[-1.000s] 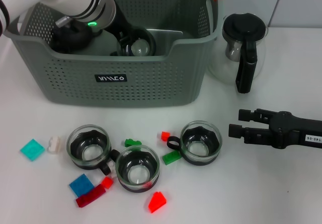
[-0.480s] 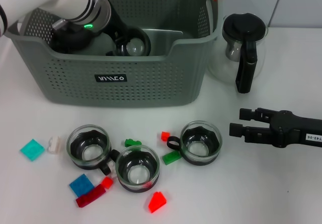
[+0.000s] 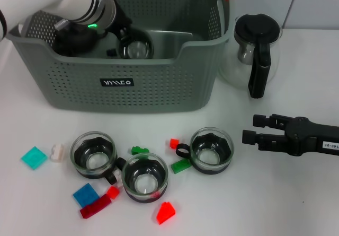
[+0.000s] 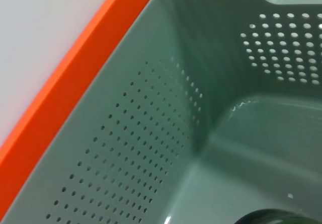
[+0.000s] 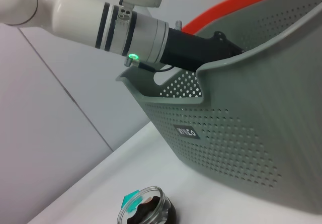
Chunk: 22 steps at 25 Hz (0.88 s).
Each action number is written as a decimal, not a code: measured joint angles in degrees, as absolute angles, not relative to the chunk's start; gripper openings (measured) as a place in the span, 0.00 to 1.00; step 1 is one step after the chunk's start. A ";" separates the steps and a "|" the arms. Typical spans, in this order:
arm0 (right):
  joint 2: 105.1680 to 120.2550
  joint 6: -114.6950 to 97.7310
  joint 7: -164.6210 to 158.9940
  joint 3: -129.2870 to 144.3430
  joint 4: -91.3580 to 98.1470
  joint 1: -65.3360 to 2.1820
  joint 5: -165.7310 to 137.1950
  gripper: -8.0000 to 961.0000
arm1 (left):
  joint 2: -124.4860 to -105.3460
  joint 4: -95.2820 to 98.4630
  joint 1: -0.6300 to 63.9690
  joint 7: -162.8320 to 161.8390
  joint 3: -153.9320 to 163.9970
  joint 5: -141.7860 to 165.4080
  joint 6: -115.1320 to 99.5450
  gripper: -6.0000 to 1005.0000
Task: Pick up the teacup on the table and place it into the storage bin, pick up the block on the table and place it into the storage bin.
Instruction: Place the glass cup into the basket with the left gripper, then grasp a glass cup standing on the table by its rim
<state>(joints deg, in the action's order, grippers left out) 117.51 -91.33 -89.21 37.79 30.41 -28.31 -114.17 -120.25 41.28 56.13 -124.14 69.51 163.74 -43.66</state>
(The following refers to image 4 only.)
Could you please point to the grey perforated storage bin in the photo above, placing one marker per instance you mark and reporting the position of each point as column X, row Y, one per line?
column 151, row 133

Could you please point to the glass teacup black sleeve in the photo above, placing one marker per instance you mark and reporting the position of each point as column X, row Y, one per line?
column 276, row 219

